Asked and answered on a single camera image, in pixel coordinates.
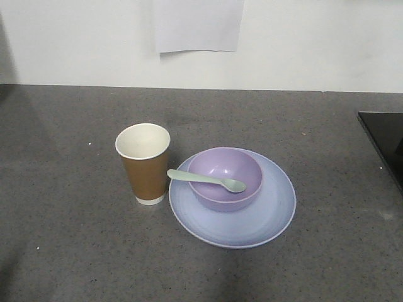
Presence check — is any mint green plastic spoon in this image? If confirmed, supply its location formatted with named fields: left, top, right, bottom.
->
left=167, top=169, right=246, bottom=193

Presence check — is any brown paper cup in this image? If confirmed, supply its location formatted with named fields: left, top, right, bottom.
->
left=115, top=123, right=171, bottom=206

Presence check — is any lilac plastic bowl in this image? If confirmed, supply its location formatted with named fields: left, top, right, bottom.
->
left=188, top=147, right=263, bottom=213

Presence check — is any white paper sheet on wall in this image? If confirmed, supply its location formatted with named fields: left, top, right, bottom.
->
left=152, top=0, right=244, bottom=53

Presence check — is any light blue plastic plate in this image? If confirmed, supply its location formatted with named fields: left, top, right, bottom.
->
left=168, top=148, right=297, bottom=249

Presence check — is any black gas stove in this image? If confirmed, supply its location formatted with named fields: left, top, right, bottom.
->
left=358, top=111, right=402, bottom=193

